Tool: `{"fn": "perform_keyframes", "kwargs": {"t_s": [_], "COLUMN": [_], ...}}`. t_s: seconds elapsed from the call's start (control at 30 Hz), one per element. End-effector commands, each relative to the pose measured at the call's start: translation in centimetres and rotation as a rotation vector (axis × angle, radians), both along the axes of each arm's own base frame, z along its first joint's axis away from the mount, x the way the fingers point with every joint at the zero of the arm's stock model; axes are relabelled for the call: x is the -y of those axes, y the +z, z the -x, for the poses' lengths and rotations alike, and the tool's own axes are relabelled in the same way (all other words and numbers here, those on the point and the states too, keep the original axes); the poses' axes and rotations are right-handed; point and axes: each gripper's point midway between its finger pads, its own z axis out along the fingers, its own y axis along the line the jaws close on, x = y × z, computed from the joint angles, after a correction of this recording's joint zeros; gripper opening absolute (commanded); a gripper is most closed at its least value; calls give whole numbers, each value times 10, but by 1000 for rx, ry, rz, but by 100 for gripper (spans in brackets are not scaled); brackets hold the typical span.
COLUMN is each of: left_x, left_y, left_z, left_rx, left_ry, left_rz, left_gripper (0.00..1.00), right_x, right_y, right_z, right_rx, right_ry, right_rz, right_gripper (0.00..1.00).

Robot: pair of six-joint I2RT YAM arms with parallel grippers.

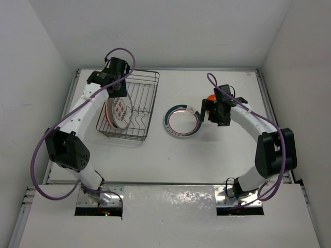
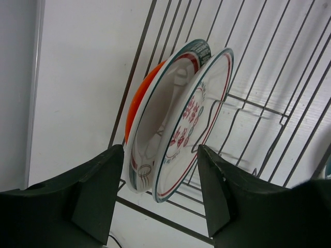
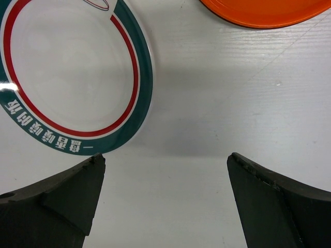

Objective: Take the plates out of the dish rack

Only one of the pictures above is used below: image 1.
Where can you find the orange plastic plate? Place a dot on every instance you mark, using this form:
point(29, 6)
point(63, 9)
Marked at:
point(211, 97)

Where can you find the wire dish rack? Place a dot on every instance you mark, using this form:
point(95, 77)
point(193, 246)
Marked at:
point(142, 86)

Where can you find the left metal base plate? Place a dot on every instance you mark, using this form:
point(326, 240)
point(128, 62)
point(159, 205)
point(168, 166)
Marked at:
point(109, 199)

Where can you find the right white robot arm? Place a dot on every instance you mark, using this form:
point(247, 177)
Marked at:
point(275, 152)

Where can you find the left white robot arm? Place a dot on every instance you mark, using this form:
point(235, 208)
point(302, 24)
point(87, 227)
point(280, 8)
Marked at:
point(65, 143)

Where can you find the white plate grey rim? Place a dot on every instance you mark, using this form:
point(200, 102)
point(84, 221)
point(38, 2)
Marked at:
point(122, 111)

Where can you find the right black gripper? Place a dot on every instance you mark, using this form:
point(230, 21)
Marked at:
point(208, 105)

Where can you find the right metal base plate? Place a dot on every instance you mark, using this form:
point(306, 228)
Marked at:
point(223, 200)

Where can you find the white plate red rim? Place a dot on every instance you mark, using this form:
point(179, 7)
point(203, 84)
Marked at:
point(182, 121)

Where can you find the white plate teal rim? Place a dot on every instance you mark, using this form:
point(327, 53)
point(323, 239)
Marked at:
point(106, 115)

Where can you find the metal base plate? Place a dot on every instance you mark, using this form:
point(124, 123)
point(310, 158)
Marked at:
point(109, 199)
point(223, 200)

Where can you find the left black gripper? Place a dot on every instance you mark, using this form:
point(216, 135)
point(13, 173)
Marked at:
point(120, 93)

